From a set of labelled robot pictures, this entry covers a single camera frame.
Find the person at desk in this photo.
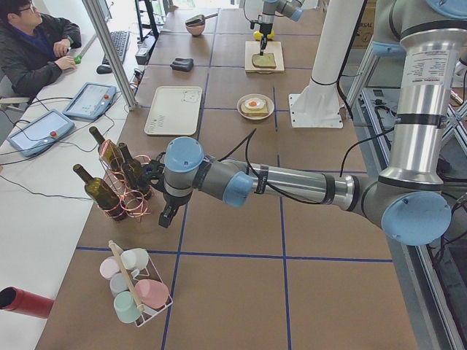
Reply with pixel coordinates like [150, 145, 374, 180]
[1, 0, 82, 98]

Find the grey blue cup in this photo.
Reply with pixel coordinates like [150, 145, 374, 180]
[109, 273, 128, 297]

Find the lilac cup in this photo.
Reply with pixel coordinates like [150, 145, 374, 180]
[99, 256, 120, 280]

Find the wooden cutting board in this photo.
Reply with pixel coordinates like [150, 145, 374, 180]
[245, 41, 285, 73]

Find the green wine bottle middle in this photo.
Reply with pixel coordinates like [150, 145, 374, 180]
[118, 142, 152, 199]

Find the teach pendant near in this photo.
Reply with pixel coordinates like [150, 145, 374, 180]
[7, 109, 74, 158]

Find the bread slice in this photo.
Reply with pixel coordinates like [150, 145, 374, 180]
[240, 98, 269, 117]
[252, 53, 277, 69]

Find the pink cup large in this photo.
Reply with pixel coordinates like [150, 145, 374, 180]
[135, 279, 169, 309]

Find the green handled tool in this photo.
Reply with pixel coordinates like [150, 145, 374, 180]
[74, 34, 96, 64]

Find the yellow lemon left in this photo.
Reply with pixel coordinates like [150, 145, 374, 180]
[253, 31, 262, 41]

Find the grey folded cloth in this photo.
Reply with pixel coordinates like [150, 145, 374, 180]
[170, 58, 194, 72]

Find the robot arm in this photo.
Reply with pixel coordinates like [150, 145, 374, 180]
[244, 0, 303, 56]
[158, 1, 466, 246]

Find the white round plate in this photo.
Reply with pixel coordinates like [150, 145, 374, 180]
[237, 93, 275, 120]

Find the red cylinder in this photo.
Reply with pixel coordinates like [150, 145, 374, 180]
[1, 287, 54, 319]

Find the black computer mouse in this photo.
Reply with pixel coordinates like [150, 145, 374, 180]
[96, 64, 112, 74]

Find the teach pendant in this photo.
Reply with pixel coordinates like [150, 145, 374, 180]
[7, 109, 74, 158]
[63, 82, 117, 120]

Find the green wine bottle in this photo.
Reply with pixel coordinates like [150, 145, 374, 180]
[118, 142, 152, 199]
[89, 126, 123, 172]
[73, 164, 128, 221]

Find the cream bear tray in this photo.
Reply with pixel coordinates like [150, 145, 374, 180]
[144, 86, 203, 136]

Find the fried egg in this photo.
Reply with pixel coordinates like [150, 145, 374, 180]
[244, 98, 264, 110]

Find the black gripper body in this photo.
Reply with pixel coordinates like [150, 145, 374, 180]
[259, 23, 272, 41]
[163, 192, 188, 212]

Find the black keyboard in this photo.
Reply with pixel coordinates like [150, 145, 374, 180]
[110, 31, 131, 62]

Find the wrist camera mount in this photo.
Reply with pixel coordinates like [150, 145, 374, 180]
[142, 160, 165, 193]

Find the pink bowl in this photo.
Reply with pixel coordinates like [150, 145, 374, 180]
[185, 24, 205, 36]

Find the teach pendant far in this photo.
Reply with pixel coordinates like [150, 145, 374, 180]
[63, 82, 117, 120]

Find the bread slice under egg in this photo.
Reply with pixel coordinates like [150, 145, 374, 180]
[240, 98, 269, 117]

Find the green wine bottle back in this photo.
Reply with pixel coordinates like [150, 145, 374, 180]
[89, 126, 123, 172]

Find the white cup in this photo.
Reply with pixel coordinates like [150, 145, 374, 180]
[120, 248, 149, 271]

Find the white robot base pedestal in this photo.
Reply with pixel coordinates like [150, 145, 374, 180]
[289, 0, 365, 128]

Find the white wire cup rack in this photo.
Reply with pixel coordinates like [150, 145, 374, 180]
[99, 241, 173, 327]

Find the mint green cup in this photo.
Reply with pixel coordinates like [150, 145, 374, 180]
[113, 291, 142, 324]

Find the green wine bottle front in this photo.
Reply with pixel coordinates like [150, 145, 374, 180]
[73, 164, 128, 221]

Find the metal scoop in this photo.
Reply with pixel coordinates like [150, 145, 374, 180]
[185, 13, 218, 27]

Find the aluminium frame post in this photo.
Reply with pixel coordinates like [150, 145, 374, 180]
[82, 0, 138, 111]

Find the copper wire bottle rack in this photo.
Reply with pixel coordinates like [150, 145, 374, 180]
[99, 159, 151, 221]

